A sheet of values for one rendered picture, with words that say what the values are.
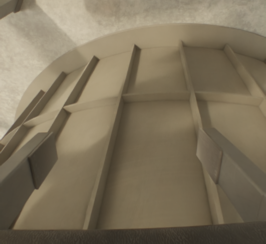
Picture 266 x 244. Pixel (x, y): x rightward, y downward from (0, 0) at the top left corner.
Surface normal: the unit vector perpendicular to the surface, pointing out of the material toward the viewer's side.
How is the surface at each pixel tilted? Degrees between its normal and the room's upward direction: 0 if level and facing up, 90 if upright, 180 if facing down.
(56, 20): 0
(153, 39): 0
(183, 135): 90
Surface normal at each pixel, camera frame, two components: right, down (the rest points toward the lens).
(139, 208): -0.15, -0.76
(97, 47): -0.11, 0.65
